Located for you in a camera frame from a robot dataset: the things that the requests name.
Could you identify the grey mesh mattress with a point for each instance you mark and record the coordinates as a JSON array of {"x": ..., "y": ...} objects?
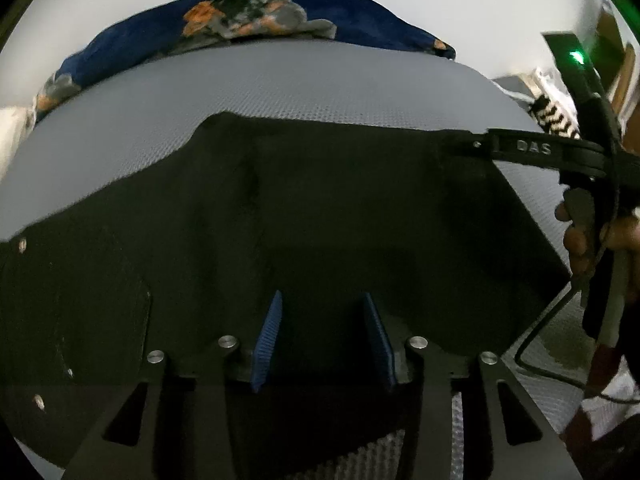
[{"x": 300, "y": 80}]

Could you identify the brown wooden furniture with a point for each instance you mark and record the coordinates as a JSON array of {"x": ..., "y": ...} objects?
[{"x": 625, "y": 75}]

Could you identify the black and white striped bag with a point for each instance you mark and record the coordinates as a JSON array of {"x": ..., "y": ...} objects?
[{"x": 555, "y": 117}]

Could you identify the black pants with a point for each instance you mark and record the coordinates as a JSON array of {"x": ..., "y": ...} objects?
[{"x": 300, "y": 210}]

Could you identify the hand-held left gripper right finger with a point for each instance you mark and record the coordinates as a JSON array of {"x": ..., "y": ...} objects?
[{"x": 377, "y": 340}]

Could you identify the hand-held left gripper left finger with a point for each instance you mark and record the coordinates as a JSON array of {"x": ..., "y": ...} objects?
[{"x": 267, "y": 340}]

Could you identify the person's right hand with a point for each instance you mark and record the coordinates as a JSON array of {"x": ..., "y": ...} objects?
[{"x": 577, "y": 247}]

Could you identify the white floral cloth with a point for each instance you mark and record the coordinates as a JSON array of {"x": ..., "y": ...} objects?
[{"x": 12, "y": 130}]

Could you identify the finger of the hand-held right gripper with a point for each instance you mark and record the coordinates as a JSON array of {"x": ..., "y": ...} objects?
[{"x": 535, "y": 149}]

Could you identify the blue floral blanket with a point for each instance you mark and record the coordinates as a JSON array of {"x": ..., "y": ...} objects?
[{"x": 350, "y": 15}]

